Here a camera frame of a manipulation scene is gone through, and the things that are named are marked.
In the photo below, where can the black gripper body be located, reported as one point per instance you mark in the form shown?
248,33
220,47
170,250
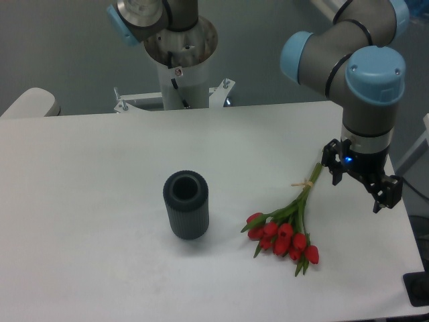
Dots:
363,158

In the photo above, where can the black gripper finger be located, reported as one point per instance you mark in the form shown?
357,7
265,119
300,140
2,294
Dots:
333,157
385,190

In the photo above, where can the red tulip bouquet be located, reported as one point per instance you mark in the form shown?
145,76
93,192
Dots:
283,231

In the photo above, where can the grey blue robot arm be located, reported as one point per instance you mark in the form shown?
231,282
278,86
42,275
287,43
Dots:
351,64

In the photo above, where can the black box at table edge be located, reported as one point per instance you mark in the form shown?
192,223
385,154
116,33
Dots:
416,284

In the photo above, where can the dark grey ribbed vase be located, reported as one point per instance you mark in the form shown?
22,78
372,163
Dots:
185,195

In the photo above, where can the white chair armrest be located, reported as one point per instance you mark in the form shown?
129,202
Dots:
35,102

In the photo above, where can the white frame at right edge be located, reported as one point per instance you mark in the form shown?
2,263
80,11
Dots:
414,152

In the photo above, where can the white pedestal base bracket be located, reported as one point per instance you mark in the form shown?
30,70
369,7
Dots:
134,100

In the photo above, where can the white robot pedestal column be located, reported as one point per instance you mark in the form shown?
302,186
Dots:
184,87

